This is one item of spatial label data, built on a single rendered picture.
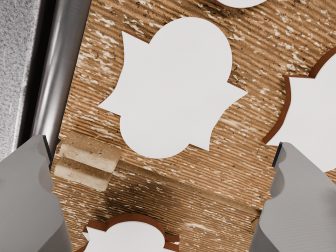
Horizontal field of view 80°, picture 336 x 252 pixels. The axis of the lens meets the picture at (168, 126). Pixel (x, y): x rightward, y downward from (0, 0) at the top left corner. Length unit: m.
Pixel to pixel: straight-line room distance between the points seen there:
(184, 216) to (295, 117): 0.19
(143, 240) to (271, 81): 0.24
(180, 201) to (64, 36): 0.23
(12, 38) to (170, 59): 0.16
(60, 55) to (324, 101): 0.26
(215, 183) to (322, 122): 0.13
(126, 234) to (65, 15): 0.25
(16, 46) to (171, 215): 0.27
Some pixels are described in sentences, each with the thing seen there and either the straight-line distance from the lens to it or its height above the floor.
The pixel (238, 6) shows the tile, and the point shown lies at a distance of 0.19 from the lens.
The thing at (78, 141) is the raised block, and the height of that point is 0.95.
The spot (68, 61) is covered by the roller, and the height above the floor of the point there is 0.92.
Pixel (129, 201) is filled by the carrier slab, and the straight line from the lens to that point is 0.30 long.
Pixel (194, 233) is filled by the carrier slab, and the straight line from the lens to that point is 0.35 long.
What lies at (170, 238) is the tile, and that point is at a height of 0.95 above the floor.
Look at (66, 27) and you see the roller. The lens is 0.23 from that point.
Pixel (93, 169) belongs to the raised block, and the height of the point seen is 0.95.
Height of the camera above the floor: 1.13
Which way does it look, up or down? 62 degrees down
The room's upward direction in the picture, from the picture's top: 180 degrees clockwise
